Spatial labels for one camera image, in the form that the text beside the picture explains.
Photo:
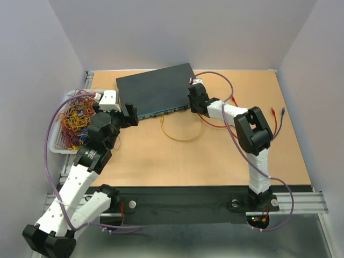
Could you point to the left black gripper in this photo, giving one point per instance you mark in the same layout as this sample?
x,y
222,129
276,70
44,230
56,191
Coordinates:
x,y
131,120

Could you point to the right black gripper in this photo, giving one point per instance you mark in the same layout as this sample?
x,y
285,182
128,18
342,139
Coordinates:
x,y
193,106

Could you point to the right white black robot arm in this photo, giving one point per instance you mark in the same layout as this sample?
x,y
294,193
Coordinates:
x,y
253,136

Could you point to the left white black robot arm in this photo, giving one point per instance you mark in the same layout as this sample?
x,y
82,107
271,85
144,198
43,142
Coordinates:
x,y
56,231

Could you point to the white perforated plastic basket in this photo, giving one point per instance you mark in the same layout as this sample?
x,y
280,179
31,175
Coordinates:
x,y
76,121

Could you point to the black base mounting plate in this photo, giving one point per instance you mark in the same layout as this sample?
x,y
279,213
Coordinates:
x,y
190,205

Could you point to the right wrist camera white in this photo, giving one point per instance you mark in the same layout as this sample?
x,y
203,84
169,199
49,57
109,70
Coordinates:
x,y
195,81

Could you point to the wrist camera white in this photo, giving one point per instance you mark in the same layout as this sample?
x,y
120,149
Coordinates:
x,y
195,81
108,100

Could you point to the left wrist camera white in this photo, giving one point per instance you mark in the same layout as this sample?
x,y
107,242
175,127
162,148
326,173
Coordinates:
x,y
108,100

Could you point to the dark blue network switch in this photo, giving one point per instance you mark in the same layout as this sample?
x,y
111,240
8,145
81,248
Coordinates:
x,y
157,92

